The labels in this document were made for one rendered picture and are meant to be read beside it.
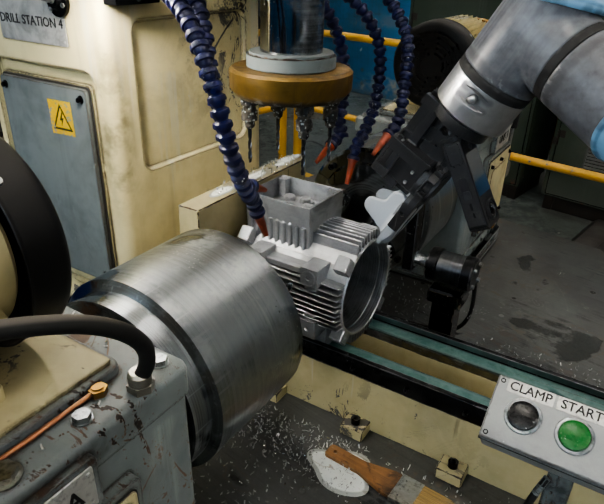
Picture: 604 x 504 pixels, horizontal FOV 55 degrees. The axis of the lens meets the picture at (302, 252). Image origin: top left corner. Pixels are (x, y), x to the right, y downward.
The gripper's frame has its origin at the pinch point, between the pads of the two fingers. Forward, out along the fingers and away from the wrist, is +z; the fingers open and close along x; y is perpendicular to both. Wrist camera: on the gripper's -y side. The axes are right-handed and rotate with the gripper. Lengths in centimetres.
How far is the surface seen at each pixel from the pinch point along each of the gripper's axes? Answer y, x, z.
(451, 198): -0.7, -39.9, 8.8
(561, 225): -49, -301, 102
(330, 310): -0.5, 3.6, 13.5
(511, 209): -21, -309, 119
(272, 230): 15.0, -0.9, 13.8
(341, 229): 6.9, -4.7, 7.3
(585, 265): -35, -80, 19
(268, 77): 25.6, 2.7, -8.2
